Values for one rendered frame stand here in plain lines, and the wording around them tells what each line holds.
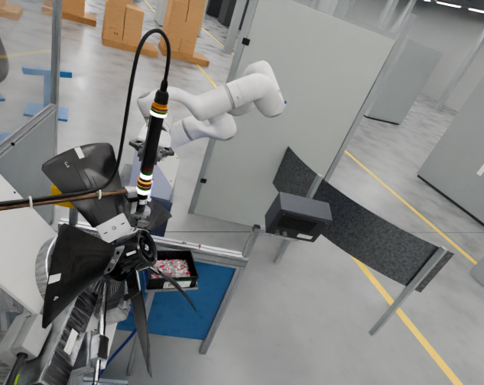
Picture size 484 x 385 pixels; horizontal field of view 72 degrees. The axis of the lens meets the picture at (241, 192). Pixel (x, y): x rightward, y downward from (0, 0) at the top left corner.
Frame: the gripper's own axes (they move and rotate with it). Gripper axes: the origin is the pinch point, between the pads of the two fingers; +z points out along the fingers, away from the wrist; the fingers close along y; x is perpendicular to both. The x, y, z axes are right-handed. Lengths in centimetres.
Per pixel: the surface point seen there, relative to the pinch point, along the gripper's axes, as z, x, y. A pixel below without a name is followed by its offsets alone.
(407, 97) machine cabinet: -849, -55, -639
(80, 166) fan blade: 1.2, -7.8, 17.9
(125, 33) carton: -744, -109, 147
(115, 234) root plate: 7.6, -24.9, 4.9
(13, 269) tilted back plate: 20.8, -31.7, 27.1
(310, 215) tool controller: -29, -26, -72
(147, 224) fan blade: -5.3, -29.6, -3.5
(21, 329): 36, -34, 19
